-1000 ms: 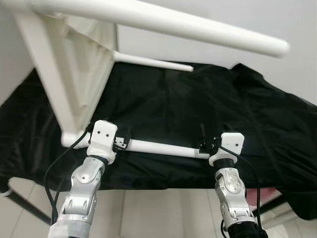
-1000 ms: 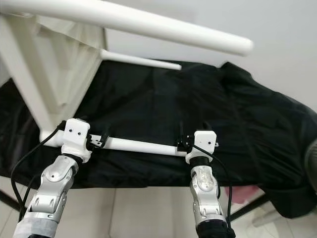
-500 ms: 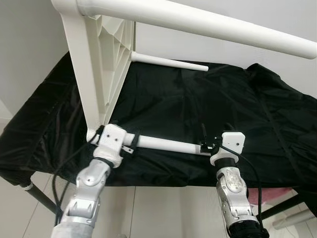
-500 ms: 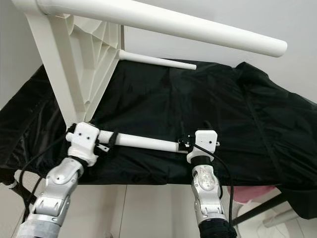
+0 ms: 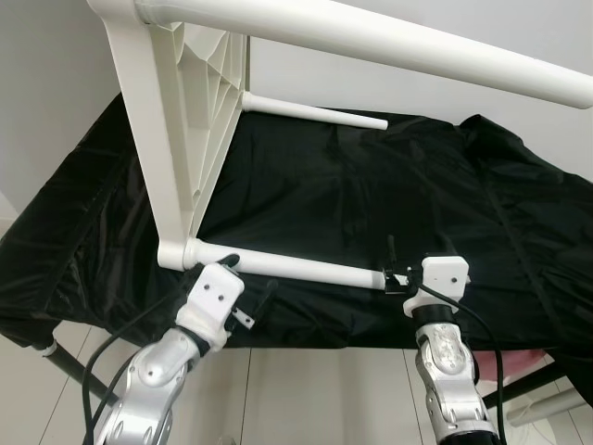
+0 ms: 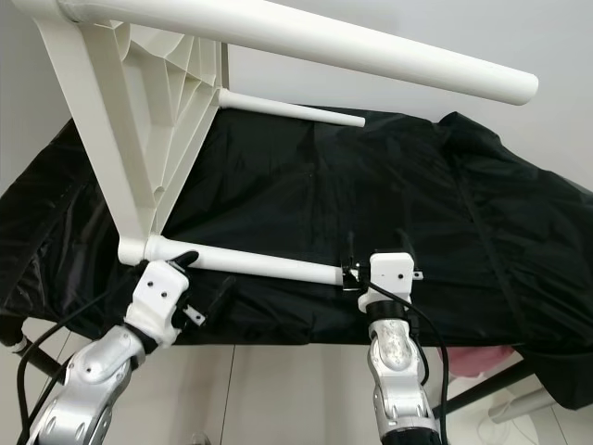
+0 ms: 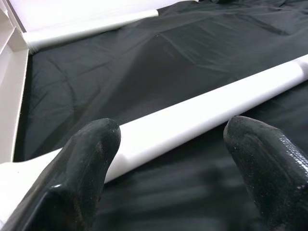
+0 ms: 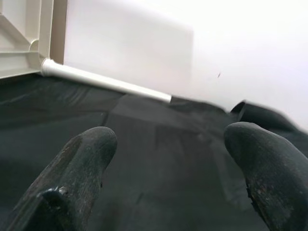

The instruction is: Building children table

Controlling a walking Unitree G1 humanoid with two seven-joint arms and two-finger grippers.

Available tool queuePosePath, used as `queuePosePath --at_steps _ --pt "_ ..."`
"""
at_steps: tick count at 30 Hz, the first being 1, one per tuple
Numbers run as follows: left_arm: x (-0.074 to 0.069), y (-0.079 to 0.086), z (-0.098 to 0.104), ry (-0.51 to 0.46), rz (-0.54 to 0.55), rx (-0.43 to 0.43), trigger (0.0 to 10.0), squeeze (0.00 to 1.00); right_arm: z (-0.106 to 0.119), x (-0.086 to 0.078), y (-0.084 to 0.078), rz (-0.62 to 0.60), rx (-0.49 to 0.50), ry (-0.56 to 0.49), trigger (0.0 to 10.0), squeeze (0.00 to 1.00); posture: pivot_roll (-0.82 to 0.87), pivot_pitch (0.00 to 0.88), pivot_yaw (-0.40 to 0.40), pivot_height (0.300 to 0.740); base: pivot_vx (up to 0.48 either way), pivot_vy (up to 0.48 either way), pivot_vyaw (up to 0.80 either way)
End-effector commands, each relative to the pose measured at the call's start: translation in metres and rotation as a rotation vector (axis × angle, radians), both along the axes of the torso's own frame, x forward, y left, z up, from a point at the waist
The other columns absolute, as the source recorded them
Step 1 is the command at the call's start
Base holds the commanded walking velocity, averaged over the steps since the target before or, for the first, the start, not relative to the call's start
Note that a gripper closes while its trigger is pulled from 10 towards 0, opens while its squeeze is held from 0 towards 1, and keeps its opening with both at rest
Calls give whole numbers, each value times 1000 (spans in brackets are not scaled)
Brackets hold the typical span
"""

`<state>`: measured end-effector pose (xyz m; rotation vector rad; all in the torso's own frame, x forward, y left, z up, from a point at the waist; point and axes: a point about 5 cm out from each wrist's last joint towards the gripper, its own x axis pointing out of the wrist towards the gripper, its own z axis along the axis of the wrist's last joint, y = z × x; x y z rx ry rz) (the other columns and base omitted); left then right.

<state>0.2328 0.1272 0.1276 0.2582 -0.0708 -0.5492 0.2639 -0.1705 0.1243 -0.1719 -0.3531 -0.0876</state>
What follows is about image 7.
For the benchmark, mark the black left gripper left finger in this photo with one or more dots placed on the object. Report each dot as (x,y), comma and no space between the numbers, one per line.
(79,168)

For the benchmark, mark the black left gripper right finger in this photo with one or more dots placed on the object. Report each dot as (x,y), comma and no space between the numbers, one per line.
(269,168)

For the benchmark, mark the white plastic table leg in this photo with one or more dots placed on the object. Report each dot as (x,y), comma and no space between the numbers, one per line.
(84,26)
(192,115)

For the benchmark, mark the white plastic children table top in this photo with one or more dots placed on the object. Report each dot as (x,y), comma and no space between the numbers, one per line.
(9,96)

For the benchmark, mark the black shiny table cloth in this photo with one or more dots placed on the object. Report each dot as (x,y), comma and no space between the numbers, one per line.
(144,60)

